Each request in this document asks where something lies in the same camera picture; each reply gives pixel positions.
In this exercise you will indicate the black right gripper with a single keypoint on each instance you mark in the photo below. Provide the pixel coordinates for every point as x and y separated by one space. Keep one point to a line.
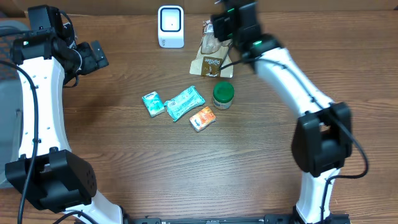
219 27

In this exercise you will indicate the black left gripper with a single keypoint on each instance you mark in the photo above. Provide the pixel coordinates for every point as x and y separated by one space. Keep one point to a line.
92 63

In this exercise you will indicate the brown bread bag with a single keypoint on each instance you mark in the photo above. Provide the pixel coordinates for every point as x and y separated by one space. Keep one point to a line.
212 55

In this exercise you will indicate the green lid jar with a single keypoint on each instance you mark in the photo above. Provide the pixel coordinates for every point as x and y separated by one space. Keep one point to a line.
223 94

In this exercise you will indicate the teal tissue pack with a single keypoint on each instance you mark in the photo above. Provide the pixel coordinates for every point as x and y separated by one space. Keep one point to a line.
153 104

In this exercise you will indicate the teal wet wipes pack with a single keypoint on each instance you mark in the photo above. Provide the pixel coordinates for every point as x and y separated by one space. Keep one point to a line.
183 103

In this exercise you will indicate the orange tissue pack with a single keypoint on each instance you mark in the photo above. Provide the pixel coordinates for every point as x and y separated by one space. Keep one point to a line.
202 119

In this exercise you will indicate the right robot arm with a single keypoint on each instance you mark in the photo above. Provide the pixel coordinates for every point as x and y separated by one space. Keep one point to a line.
319 146

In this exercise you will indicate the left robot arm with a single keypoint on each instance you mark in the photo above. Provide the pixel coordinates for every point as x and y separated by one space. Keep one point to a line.
47 173

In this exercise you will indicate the white barcode scanner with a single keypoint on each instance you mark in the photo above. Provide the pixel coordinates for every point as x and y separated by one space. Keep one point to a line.
171 27

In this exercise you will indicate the grey plastic mesh basket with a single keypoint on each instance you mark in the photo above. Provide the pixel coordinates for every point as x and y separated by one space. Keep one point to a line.
11 100

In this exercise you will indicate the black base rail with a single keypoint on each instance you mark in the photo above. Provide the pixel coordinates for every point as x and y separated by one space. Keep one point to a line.
205 221

